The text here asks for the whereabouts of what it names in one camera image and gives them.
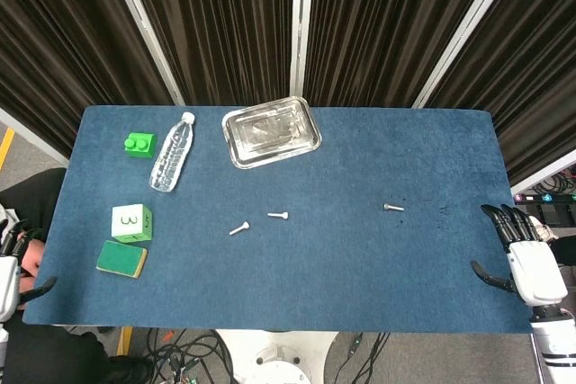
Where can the black trouser leg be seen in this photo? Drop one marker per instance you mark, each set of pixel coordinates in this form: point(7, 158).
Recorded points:
point(564, 251)

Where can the rectangular stainless steel tray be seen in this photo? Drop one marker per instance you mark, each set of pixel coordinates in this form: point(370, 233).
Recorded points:
point(270, 132)

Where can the white partition post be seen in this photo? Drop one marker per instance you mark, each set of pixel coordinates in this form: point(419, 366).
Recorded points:
point(300, 20)
point(144, 29)
point(468, 29)

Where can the green yellow sponge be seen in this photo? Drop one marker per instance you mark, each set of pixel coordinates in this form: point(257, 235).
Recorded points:
point(119, 258)

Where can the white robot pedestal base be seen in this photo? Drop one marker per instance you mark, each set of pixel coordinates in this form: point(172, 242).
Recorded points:
point(279, 357)

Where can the yellow floor tape strip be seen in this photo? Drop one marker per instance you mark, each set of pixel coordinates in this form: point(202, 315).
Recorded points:
point(124, 341)
point(6, 148)

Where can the silver socket head screw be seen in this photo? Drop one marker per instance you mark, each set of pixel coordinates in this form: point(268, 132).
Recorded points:
point(277, 215)
point(239, 228)
point(393, 207)

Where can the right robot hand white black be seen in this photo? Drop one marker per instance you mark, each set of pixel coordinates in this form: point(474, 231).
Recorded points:
point(535, 271)

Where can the white black sneaker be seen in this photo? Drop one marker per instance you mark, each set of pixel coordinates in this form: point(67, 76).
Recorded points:
point(546, 232)

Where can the dark pleated curtain panel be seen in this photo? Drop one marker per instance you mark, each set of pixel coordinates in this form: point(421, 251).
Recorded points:
point(54, 42)
point(382, 20)
point(540, 65)
point(216, 20)

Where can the blue table cloth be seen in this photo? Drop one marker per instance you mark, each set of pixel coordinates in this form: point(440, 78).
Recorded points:
point(315, 276)

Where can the white partition rail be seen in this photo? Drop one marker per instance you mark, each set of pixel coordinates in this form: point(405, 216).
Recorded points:
point(549, 176)

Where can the green toy building block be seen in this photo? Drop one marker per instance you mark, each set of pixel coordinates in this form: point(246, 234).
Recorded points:
point(144, 148)

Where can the white green number cube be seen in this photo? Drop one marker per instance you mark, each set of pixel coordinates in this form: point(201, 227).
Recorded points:
point(128, 222)

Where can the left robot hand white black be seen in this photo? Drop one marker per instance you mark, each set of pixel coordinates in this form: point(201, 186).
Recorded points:
point(9, 280)

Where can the power strip with lit switches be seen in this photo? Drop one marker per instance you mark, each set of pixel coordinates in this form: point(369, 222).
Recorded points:
point(546, 198)

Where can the clear plastic water bottle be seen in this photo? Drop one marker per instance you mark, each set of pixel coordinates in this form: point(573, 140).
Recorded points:
point(173, 152)

